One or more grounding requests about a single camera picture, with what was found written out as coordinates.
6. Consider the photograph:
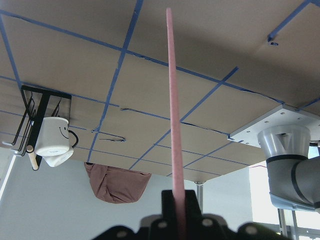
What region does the aluminium frame post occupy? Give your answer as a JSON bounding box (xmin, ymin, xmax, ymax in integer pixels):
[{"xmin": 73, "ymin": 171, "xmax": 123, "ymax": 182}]
[{"xmin": 194, "ymin": 181, "xmax": 205, "ymax": 213}]

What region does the black wire mug rack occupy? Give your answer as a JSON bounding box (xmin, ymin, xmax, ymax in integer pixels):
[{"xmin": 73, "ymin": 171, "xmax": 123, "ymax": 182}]
[{"xmin": 2, "ymin": 85, "xmax": 78, "ymax": 166}]

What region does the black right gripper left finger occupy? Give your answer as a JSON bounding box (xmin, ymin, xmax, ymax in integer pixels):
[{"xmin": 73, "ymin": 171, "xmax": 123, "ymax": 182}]
[{"xmin": 161, "ymin": 189, "xmax": 177, "ymax": 222}]

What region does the brown cloth bag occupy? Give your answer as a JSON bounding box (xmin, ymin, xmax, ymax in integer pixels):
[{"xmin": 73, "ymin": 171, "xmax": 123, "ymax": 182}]
[{"xmin": 84, "ymin": 162, "xmax": 152, "ymax": 204}]

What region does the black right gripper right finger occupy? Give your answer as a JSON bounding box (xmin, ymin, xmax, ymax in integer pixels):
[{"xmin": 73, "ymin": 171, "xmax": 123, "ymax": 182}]
[{"xmin": 185, "ymin": 189, "xmax": 202, "ymax": 222}]

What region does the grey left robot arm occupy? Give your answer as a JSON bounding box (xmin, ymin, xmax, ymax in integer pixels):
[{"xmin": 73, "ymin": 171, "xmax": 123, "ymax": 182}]
[{"xmin": 257, "ymin": 125, "xmax": 320, "ymax": 213}]

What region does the white mug rack end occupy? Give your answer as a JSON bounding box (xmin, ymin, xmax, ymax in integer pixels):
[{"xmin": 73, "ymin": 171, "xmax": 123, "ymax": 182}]
[
  {"xmin": 34, "ymin": 116, "xmax": 79, "ymax": 157},
  {"xmin": 44, "ymin": 148, "xmax": 74, "ymax": 167}
]

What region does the wooden dowel rod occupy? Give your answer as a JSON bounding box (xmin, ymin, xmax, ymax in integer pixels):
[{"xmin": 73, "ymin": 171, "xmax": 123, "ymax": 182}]
[{"xmin": 26, "ymin": 145, "xmax": 39, "ymax": 171}]

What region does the white mug far rack end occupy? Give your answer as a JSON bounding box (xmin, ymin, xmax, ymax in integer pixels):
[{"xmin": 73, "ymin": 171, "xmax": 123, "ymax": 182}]
[{"xmin": 44, "ymin": 148, "xmax": 74, "ymax": 167}]

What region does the white mug near rack end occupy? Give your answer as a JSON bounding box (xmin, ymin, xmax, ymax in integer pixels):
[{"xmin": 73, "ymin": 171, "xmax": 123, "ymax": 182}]
[{"xmin": 34, "ymin": 116, "xmax": 79, "ymax": 157}]

